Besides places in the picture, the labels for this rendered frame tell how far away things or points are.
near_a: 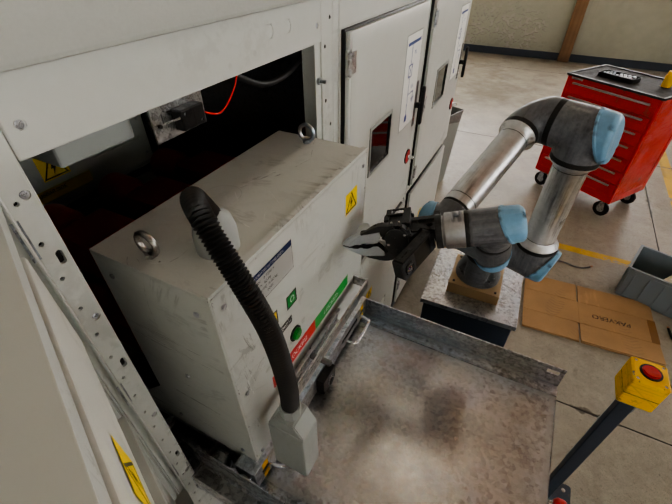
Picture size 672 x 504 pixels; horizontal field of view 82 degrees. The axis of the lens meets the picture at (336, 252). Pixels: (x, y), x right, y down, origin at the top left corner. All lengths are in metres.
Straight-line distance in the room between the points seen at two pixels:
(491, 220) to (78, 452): 0.71
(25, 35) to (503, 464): 1.04
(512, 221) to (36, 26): 0.71
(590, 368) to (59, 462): 2.40
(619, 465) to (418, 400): 1.32
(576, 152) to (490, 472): 0.75
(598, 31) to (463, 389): 7.87
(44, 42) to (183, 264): 0.28
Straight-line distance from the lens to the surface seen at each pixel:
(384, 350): 1.12
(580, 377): 2.41
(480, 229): 0.78
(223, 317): 0.55
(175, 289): 0.54
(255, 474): 0.88
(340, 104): 1.01
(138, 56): 0.55
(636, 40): 8.64
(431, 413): 1.04
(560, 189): 1.17
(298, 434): 0.70
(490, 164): 1.00
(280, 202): 0.66
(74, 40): 0.48
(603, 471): 2.17
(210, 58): 0.63
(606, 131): 1.08
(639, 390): 1.26
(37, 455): 0.21
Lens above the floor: 1.74
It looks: 39 degrees down
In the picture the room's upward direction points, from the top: straight up
